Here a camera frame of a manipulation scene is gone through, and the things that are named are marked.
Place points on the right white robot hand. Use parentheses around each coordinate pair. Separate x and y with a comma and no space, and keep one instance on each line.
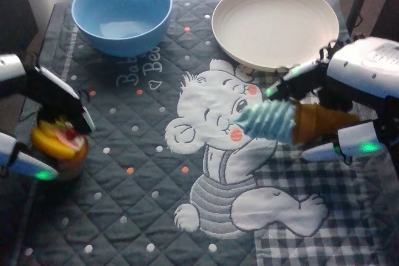
(358,66)

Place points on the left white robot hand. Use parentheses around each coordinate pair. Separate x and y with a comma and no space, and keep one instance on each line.
(53,91)

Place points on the orange toy cupcake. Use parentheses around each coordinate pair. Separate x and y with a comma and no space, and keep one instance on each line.
(59,147)

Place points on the toy ice cream cone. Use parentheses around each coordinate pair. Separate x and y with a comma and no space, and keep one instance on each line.
(315,122)

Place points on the white plate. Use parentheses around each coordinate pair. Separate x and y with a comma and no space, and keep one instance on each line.
(274,26)

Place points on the blue bowl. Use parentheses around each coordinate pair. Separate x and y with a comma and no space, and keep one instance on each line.
(121,13)

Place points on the grey quilt with bear print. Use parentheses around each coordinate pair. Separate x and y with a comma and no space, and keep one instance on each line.
(140,154)

